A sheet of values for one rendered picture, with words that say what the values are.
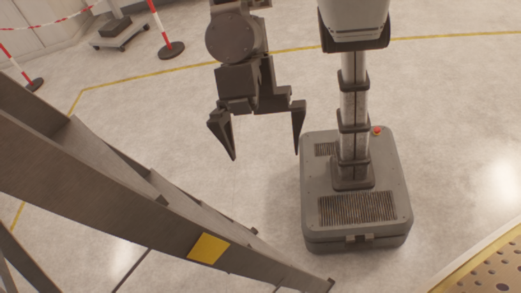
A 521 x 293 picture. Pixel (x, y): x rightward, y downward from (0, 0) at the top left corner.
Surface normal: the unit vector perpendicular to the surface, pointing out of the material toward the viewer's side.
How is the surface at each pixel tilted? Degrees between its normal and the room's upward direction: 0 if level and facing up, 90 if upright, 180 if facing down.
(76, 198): 87
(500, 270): 43
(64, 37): 90
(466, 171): 0
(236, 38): 60
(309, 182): 0
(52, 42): 90
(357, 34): 90
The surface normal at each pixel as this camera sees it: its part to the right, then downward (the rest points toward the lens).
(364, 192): -0.17, -0.61
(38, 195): 0.76, 0.37
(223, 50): -0.10, 0.37
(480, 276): -0.41, -0.90
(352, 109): -0.02, 0.78
